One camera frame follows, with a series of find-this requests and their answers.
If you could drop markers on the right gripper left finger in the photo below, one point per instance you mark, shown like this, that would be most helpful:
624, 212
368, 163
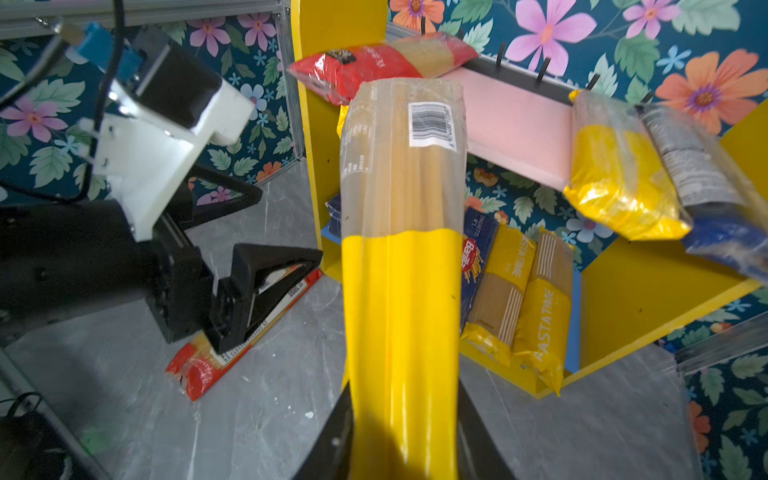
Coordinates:
329, 457

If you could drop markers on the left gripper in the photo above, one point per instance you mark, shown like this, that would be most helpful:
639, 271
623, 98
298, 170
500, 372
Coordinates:
180, 293

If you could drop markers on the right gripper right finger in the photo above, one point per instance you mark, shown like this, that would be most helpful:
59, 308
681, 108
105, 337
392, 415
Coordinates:
478, 457

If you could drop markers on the blue Barilla pasta box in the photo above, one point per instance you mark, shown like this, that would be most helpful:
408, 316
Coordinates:
334, 209

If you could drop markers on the yellow Pastatime spaghetti bag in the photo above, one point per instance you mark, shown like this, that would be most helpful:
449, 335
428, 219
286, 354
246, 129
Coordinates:
541, 335

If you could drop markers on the dark blue Barilla spaghetti bag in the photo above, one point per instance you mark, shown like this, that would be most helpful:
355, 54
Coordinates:
479, 233

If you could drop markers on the clear blue spaghetti bag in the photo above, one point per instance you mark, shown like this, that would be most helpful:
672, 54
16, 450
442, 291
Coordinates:
729, 215

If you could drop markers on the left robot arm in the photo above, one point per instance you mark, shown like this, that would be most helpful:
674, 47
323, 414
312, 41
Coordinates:
62, 261

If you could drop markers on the yellow shelf unit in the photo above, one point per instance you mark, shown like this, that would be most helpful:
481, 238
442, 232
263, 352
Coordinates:
633, 294

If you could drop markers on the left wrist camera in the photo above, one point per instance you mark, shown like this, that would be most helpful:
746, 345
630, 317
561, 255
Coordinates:
171, 106

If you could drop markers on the black hook rail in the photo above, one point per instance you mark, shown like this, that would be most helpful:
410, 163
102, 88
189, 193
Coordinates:
538, 81

